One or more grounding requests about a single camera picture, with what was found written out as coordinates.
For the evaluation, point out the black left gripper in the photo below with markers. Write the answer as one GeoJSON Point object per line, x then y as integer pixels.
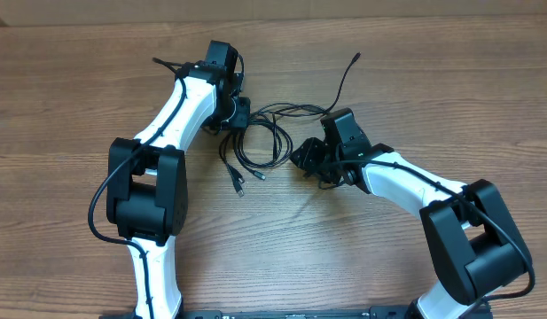
{"type": "Point", "coordinates": [242, 118]}

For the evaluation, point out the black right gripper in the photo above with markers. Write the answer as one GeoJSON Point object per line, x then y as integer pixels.
{"type": "Point", "coordinates": [308, 161]}

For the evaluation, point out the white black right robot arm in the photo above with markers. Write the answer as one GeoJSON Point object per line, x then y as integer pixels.
{"type": "Point", "coordinates": [476, 248]}

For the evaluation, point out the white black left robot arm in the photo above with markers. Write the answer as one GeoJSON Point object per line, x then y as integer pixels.
{"type": "Point", "coordinates": [146, 187]}

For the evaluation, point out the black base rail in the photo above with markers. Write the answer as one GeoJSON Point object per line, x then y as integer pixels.
{"type": "Point", "coordinates": [299, 314]}

